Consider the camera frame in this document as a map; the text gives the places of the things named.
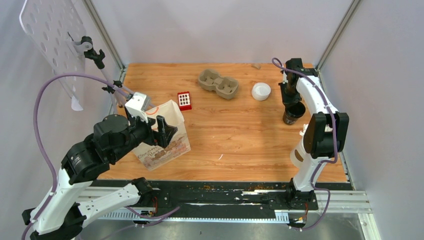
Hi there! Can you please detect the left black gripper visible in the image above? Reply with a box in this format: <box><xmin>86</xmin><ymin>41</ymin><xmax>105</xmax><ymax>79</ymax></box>
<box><xmin>112</xmin><ymin>109</ymin><xmax>180</xmax><ymax>161</ymax></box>

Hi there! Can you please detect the dark brown plastic cup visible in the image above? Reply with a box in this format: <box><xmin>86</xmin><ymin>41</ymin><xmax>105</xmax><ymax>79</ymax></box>
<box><xmin>282</xmin><ymin>101</ymin><xmax>306</xmax><ymax>125</ymax></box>

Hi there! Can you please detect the white plastic cup lid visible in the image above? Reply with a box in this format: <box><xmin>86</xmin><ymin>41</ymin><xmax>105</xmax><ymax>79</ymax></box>
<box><xmin>251</xmin><ymin>82</ymin><xmax>272</xmax><ymax>101</ymax></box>

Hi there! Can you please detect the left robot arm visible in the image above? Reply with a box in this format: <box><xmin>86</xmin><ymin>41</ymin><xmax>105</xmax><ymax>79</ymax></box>
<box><xmin>22</xmin><ymin>114</ymin><xmax>178</xmax><ymax>240</ymax></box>

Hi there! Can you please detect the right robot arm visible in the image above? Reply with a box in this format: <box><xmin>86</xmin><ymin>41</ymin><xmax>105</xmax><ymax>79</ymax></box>
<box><xmin>271</xmin><ymin>57</ymin><xmax>350</xmax><ymax>209</ymax></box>

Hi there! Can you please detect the white paper bakery bag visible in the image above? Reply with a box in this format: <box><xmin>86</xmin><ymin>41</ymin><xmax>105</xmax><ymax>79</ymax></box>
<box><xmin>133</xmin><ymin>100</ymin><xmax>191</xmax><ymax>171</ymax></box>

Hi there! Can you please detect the red toy block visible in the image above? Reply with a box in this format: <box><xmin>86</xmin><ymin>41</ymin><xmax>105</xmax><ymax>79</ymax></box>
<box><xmin>177</xmin><ymin>91</ymin><xmax>192</xmax><ymax>111</ymax></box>

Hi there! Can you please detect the white straw holder cup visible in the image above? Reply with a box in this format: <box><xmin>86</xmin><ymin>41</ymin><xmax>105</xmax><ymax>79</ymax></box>
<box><xmin>289</xmin><ymin>139</ymin><xmax>306</xmax><ymax>169</ymax></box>

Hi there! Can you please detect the tripod stand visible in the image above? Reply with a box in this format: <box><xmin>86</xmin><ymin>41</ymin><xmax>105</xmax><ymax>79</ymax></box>
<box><xmin>69</xmin><ymin>34</ymin><xmax>151</xmax><ymax>113</ymax></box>

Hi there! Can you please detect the cardboard cup carrier tray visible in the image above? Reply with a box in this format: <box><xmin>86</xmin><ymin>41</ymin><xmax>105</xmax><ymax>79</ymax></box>
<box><xmin>197</xmin><ymin>68</ymin><xmax>239</xmax><ymax>100</ymax></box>

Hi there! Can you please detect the perforated white panel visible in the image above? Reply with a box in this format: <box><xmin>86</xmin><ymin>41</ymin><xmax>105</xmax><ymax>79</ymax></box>
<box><xmin>19</xmin><ymin>0</ymin><xmax>88</xmax><ymax>112</ymax></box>

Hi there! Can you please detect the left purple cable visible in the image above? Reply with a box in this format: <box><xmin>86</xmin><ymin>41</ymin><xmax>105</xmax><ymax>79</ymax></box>
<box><xmin>21</xmin><ymin>73</ymin><xmax>133</xmax><ymax>240</ymax></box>

